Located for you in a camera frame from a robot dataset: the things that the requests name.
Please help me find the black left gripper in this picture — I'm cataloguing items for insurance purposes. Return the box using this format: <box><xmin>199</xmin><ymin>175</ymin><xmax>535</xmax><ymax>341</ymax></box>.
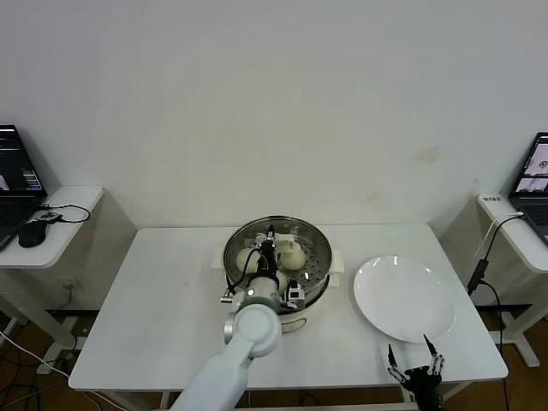
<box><xmin>250</xmin><ymin>223</ymin><xmax>279</xmax><ymax>282</ymax></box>

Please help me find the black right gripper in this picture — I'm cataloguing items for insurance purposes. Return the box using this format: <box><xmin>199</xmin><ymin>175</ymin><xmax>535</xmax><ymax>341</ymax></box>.
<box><xmin>386</xmin><ymin>334</ymin><xmax>447</xmax><ymax>411</ymax></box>

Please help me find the steel steamer basket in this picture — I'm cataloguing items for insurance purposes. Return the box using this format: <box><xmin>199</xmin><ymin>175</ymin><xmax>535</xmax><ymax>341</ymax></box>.
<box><xmin>209</xmin><ymin>216</ymin><xmax>346</xmax><ymax>303</ymax></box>

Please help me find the white round plate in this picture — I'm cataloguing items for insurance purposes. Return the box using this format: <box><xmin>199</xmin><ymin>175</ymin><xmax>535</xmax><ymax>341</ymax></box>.
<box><xmin>353</xmin><ymin>255</ymin><xmax>456</xmax><ymax>345</ymax></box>

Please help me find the cream electric cooker base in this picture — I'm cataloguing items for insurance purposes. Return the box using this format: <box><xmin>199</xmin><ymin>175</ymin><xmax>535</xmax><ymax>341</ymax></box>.
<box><xmin>225</xmin><ymin>277</ymin><xmax>339</xmax><ymax>336</ymax></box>

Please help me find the white side table with label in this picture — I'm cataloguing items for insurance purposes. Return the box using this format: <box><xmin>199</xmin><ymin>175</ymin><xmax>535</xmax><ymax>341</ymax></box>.
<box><xmin>474</xmin><ymin>192</ymin><xmax>548</xmax><ymax>367</ymax></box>

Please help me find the grey laptop with image windows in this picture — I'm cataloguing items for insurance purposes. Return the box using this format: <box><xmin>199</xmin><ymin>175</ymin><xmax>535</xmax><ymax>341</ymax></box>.
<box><xmin>506</xmin><ymin>131</ymin><xmax>548</xmax><ymax>247</ymax></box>

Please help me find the white side table with mouse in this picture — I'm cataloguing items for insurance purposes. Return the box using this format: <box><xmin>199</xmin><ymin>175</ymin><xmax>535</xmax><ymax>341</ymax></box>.
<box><xmin>0</xmin><ymin>185</ymin><xmax>104</xmax><ymax>356</ymax></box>

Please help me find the black computer mouse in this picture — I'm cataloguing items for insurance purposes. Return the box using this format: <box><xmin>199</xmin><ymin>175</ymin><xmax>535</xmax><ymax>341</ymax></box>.
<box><xmin>16</xmin><ymin>221</ymin><xmax>47</xmax><ymax>249</ymax></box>

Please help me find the black laptop with dark screen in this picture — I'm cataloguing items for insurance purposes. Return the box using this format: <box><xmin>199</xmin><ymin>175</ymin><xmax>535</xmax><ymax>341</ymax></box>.
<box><xmin>0</xmin><ymin>124</ymin><xmax>48</xmax><ymax>253</ymax></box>

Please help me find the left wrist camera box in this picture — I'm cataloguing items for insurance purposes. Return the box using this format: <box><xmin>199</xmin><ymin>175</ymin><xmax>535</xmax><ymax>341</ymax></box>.
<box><xmin>285</xmin><ymin>280</ymin><xmax>307</xmax><ymax>310</ymax></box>

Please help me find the thin black looped cable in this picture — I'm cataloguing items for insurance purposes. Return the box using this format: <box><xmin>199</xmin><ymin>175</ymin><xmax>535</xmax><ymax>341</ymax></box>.
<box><xmin>32</xmin><ymin>203</ymin><xmax>91</xmax><ymax>226</ymax></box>

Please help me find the white floor cable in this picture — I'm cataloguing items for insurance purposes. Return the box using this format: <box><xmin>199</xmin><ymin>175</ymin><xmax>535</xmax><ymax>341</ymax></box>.
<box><xmin>0</xmin><ymin>331</ymin><xmax>69</xmax><ymax>380</ymax></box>

